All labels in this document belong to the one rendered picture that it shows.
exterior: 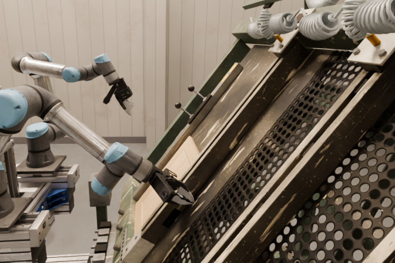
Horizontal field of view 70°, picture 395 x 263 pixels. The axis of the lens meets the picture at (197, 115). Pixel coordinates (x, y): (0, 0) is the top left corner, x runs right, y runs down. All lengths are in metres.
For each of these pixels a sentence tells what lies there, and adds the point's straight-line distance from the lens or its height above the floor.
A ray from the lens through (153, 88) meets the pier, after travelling 4.49.
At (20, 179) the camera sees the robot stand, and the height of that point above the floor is 0.97.
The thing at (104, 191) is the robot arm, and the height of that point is 1.26.
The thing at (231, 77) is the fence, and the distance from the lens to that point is 1.53.
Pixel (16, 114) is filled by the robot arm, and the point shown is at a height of 1.54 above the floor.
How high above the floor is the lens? 1.78
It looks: 15 degrees down
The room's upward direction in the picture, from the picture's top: 2 degrees clockwise
